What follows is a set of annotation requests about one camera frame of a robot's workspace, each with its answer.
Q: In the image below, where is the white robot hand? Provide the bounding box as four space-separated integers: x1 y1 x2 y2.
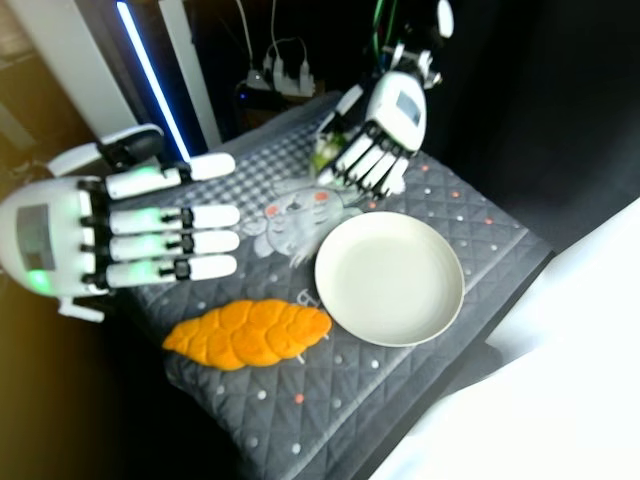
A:
0 123 242 299
313 71 430 202

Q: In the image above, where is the green and white toy cake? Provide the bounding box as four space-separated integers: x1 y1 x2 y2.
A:
309 127 350 176

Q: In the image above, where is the orange braided bread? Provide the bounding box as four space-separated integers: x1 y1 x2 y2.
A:
162 298 333 372

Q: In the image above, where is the cream round plate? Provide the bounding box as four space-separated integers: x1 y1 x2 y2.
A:
314 211 466 349

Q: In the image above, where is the white power strip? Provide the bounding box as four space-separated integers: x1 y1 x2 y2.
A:
243 68 317 99

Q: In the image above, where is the black box with blue light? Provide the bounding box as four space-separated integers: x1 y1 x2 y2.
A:
234 82 281 111

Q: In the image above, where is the wide white column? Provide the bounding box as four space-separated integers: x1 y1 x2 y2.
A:
7 0 167 166

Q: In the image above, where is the blue light strip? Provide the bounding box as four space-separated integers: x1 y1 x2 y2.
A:
115 0 194 164

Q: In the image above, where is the narrow white column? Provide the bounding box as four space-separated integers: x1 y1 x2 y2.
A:
159 0 224 149

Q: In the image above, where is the grey quilt with bear print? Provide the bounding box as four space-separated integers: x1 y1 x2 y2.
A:
112 89 556 480

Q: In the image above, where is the white smooth panel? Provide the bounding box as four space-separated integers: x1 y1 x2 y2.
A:
369 197 640 480

